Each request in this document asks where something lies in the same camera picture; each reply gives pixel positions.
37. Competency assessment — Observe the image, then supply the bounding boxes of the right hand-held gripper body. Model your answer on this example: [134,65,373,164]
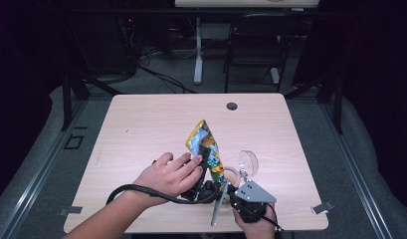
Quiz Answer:
[231,179,278,224]

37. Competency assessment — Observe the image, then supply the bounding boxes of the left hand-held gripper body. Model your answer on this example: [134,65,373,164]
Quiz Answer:
[182,180,229,227]

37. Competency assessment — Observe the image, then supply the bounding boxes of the yellow spout pouch green cap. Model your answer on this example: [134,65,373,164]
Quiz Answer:
[185,119,226,185]

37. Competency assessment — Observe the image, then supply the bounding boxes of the person's right hand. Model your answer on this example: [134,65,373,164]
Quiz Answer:
[233,203,279,239]

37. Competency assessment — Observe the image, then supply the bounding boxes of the person's left hand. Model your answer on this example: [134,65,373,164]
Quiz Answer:
[132,151,204,200]

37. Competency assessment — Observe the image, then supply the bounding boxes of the grey tape strip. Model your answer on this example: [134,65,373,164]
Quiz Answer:
[310,201,334,215]
[59,205,84,217]

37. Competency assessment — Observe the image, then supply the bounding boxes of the black folding chair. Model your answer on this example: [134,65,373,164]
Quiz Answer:
[223,13,300,94]

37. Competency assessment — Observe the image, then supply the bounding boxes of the black metal stand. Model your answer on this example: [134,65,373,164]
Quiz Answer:
[284,71,344,135]
[60,69,122,132]

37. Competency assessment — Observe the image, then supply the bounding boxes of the dark equipment cabinet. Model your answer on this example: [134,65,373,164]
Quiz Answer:
[68,16,139,76]

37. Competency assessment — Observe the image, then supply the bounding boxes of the light wooden background desk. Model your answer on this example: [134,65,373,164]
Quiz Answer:
[174,0,320,9]

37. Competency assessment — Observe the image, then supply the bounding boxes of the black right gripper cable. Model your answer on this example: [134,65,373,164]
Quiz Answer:
[254,203,285,233]

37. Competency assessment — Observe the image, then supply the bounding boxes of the black floor cables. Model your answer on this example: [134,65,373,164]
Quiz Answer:
[137,64,199,95]

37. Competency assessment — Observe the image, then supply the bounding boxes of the aluminium floor rail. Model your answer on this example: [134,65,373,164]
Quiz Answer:
[0,99,90,239]
[318,99,394,239]

